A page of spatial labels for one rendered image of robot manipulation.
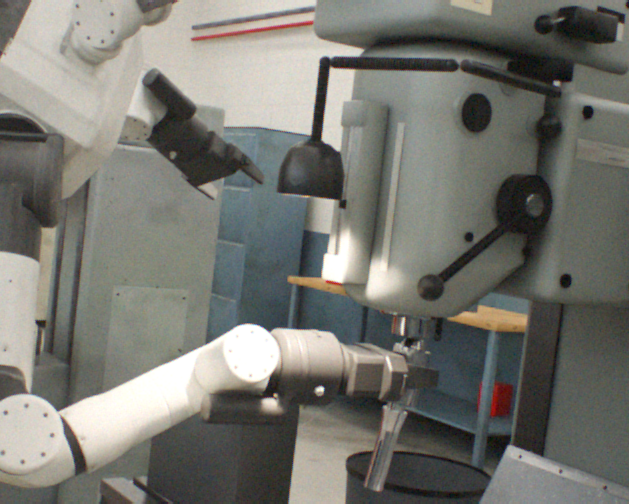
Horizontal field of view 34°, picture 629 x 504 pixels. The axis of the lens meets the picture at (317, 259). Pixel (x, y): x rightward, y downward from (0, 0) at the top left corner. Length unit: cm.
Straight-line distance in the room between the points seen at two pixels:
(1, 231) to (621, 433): 90
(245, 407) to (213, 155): 66
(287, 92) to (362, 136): 831
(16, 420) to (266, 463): 65
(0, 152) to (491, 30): 55
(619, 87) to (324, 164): 43
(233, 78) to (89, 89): 914
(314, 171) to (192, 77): 1009
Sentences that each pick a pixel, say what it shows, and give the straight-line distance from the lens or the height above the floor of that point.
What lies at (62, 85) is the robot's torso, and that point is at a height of 153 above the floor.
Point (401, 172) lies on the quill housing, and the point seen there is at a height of 147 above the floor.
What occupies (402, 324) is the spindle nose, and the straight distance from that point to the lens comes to 126.
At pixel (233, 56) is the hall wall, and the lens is 1045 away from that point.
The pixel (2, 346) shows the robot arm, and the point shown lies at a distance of 108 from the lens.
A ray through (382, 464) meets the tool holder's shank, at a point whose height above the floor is 112.
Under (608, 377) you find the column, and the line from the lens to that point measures 155.
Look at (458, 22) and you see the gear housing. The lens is 115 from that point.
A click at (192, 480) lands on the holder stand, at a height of 97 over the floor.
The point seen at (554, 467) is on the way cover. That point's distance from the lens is 161.
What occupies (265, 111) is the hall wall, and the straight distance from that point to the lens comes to 976.
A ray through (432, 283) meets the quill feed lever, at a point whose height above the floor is 136.
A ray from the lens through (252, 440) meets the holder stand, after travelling 159.
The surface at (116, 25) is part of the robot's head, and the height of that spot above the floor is 160.
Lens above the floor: 143
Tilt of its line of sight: 3 degrees down
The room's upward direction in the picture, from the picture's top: 7 degrees clockwise
